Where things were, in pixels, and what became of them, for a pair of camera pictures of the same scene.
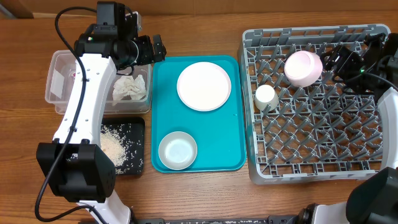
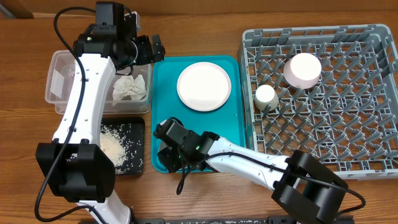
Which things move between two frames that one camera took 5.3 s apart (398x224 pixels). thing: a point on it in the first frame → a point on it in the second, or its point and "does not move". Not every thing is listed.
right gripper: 352,59 → 171,157
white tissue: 126,85 does not move
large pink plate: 204,86 does not move
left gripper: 148,55 does not move
